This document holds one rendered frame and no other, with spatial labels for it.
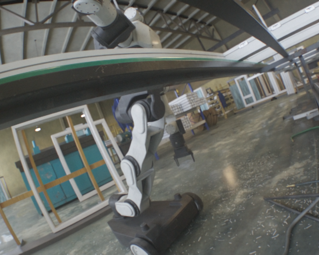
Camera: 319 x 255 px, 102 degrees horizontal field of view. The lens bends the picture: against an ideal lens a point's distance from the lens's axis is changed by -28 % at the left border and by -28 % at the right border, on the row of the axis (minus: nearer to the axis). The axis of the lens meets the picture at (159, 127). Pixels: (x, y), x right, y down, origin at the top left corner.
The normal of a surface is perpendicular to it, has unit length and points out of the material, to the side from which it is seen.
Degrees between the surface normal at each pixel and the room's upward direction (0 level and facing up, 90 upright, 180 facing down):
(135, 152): 90
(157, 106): 106
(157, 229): 45
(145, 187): 90
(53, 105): 90
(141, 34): 99
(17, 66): 90
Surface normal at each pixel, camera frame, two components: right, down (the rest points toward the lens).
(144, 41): 0.46, -0.03
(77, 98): 0.60, -0.26
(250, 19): 0.39, 0.92
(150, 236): 0.22, -0.86
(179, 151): -0.28, 0.21
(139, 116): -0.60, 0.25
